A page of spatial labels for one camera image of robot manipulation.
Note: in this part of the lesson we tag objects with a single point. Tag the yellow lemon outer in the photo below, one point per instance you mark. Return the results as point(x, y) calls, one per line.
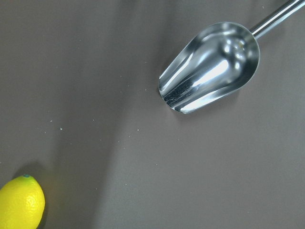
point(22, 203)

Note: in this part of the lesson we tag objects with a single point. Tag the steel ice scoop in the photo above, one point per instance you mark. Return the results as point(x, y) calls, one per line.
point(217, 62)

